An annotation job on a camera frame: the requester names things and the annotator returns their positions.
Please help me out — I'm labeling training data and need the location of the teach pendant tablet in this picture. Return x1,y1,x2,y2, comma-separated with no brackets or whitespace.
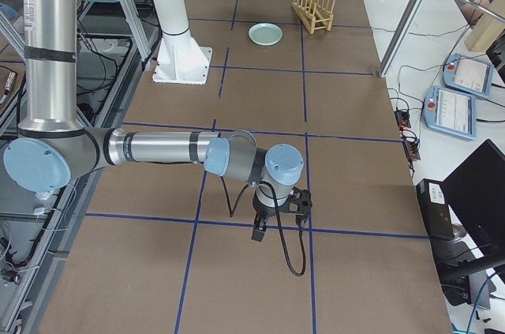
443,53,495,99
422,86,477,140

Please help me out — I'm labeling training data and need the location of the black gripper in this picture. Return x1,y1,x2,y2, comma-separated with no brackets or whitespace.
251,196,280,241

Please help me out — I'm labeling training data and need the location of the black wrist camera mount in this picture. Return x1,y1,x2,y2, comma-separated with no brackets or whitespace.
282,187,312,227

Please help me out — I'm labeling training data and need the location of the black desktop box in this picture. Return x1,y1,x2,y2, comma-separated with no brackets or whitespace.
416,178,454,241

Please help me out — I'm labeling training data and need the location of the white camera pillar base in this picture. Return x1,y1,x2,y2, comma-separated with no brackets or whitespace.
153,0,212,85

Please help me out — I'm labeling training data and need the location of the near teach pendant tablet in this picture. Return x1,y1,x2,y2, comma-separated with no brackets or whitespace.
422,86,477,140

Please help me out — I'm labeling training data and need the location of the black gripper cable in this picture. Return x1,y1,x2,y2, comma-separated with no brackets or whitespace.
221,175,307,276

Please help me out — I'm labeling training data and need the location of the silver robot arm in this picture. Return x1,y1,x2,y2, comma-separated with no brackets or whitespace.
3,0,312,241

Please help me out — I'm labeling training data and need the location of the aluminium frame post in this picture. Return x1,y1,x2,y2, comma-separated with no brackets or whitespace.
378,0,424,77

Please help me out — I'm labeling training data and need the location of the black computer monitor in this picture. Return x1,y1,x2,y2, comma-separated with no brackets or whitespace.
441,139,504,255

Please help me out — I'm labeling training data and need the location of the orange black connector block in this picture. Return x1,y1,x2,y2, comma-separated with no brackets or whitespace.
395,109,411,129

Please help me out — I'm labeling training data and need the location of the light green ceramic plate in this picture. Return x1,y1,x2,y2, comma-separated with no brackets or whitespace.
248,23,283,47

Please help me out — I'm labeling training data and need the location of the far teach pendant tablet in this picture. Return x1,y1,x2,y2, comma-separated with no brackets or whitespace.
443,53,495,99

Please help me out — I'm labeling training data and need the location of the aluminium side frame rail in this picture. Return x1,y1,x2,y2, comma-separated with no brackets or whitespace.
1,0,132,333

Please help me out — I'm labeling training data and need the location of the wooden dish rack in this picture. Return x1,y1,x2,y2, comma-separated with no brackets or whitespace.
291,0,336,35

